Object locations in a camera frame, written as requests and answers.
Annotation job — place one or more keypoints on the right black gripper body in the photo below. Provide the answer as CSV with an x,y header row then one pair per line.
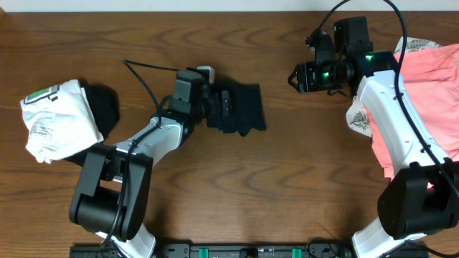
x,y
323,77

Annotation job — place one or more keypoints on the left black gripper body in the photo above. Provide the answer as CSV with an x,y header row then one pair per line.
x,y
209,108

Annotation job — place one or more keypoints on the black t-shirt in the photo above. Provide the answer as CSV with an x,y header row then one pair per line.
x,y
248,105

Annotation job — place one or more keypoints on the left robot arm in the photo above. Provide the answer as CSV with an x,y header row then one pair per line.
x,y
111,195

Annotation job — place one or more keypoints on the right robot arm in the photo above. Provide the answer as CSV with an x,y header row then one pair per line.
x,y
422,198

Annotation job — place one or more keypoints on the white printed garment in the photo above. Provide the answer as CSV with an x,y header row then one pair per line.
x,y
357,117

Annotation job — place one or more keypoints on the pink t-shirt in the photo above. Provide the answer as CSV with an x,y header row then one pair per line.
x,y
430,74

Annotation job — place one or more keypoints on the black folded garment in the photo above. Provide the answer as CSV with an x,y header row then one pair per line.
x,y
100,114

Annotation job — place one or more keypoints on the white folded t-shirt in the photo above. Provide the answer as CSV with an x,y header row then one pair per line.
x,y
60,122

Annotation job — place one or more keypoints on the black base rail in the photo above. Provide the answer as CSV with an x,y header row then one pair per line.
x,y
314,250

